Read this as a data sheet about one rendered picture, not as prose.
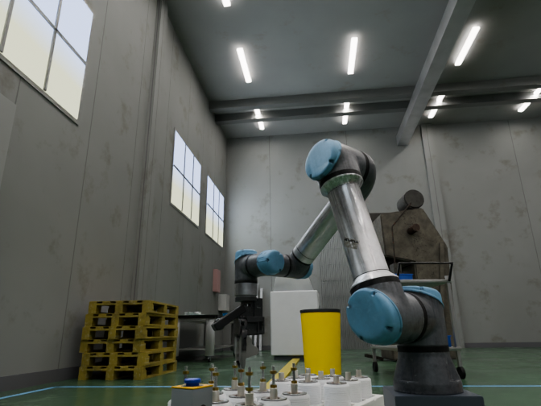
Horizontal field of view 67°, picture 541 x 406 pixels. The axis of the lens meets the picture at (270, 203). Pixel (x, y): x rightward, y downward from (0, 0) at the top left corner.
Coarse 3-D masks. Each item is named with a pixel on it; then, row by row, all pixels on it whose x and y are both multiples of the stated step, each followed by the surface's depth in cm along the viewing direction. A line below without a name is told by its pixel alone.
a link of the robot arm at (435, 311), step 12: (408, 288) 96; (420, 288) 96; (432, 288) 96; (420, 300) 92; (432, 300) 94; (432, 312) 93; (432, 324) 92; (444, 324) 95; (420, 336) 90; (432, 336) 92; (444, 336) 93
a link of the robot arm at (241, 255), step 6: (240, 252) 133; (246, 252) 133; (252, 252) 133; (240, 258) 132; (246, 258) 130; (240, 264) 131; (240, 270) 131; (240, 276) 131; (246, 276) 130; (234, 282) 133; (240, 282) 130; (246, 282) 130; (252, 282) 130
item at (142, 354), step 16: (96, 304) 441; (112, 304) 440; (128, 304) 443; (144, 304) 437; (160, 304) 478; (96, 320) 444; (112, 320) 434; (128, 320) 527; (144, 320) 430; (160, 320) 473; (176, 320) 523; (112, 336) 427; (128, 336) 470; (144, 336) 427; (160, 336) 467; (176, 336) 515; (80, 352) 429; (96, 352) 433; (112, 352) 424; (128, 352) 422; (144, 352) 421; (160, 352) 462; (80, 368) 421; (96, 368) 419; (112, 368) 417; (128, 368) 416; (144, 368) 419; (160, 368) 459
